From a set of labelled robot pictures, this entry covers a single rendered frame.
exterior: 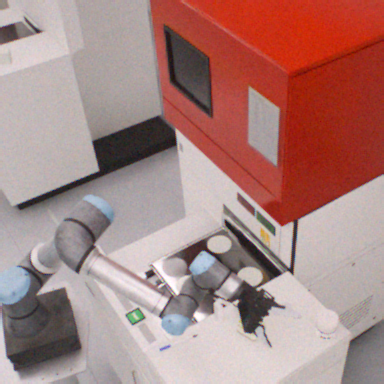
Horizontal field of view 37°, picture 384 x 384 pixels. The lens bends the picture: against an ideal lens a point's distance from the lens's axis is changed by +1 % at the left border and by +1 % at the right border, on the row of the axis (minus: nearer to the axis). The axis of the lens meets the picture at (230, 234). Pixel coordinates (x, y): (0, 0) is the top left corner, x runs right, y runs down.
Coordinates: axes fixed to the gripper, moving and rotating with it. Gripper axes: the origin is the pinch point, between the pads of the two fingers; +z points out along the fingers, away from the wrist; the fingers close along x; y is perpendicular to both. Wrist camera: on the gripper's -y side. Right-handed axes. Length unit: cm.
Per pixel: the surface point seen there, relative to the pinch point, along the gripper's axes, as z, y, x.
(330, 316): 12.3, 22.1, -2.6
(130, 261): -55, 55, 52
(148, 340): -30, 10, 42
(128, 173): -105, 219, 107
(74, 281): -80, 126, 137
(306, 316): 8.9, 30.4, 7.5
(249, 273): -14, 51, 19
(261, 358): 2.9, 11.6, 20.4
